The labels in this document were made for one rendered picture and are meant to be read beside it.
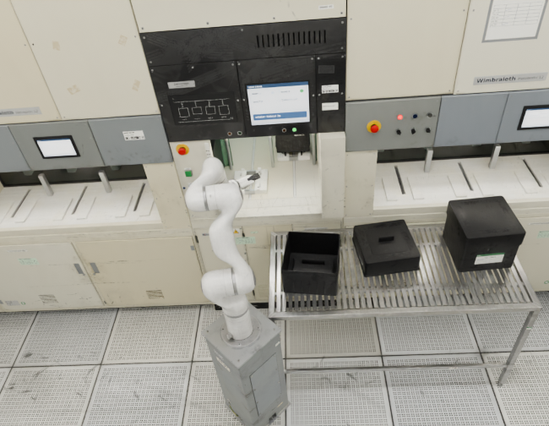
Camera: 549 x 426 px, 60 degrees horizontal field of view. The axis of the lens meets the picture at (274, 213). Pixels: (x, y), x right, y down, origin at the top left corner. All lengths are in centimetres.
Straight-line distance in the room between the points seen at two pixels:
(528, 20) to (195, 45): 140
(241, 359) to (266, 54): 137
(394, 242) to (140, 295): 175
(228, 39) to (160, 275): 165
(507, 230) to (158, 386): 218
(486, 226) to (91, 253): 226
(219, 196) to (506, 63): 139
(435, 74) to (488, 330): 176
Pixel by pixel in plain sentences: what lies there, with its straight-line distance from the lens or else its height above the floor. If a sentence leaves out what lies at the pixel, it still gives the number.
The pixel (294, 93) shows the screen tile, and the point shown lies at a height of 163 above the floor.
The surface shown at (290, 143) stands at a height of 101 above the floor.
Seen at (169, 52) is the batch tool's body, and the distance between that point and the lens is 224.
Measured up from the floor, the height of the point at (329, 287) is 82.
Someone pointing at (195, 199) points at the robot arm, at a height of 152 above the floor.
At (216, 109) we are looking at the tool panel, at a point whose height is 157.
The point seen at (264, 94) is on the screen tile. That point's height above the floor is 163.
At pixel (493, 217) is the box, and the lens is 259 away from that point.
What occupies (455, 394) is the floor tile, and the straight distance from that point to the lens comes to 311.
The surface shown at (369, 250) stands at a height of 86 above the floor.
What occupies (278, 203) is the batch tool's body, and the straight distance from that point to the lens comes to 278.
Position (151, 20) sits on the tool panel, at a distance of 220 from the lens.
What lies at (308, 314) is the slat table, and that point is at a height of 76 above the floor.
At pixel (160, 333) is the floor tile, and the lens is 340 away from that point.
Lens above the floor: 269
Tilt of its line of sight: 42 degrees down
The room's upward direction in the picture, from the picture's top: 6 degrees counter-clockwise
